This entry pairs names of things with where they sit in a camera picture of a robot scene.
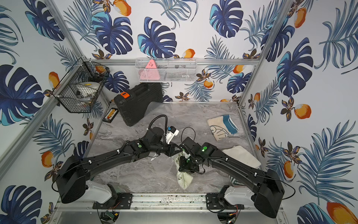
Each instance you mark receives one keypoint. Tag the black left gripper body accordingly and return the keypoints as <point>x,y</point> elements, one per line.
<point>173,149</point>

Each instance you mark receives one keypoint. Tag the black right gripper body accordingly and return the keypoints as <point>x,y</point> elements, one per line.
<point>188,164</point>

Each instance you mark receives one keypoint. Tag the clear plastic vacuum bag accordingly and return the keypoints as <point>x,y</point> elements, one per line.
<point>167,173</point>

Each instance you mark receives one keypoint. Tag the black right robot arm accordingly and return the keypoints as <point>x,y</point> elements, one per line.
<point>267,188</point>

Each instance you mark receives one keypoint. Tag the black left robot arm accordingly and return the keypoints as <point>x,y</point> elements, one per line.
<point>72,180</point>

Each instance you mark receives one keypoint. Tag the white folded towel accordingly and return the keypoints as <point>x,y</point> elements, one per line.
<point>242,155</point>

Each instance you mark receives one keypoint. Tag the cream and teal folded towel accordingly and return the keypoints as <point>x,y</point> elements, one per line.
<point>221,127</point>

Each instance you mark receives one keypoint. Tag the black plastic tool case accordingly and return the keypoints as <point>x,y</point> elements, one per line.
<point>132,103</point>

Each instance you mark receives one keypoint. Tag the small black orange box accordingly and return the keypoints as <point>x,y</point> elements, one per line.
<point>111,114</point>

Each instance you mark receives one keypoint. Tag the pink triangle object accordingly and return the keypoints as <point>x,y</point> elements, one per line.
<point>150,73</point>

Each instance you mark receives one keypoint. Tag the aluminium front rail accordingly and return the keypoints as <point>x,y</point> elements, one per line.
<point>141,202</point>

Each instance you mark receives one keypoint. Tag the clear wall-mounted tray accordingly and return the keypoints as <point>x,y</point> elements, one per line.
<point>171,69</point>

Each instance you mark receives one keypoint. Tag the black wire basket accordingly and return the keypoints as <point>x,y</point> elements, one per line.
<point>79,90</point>

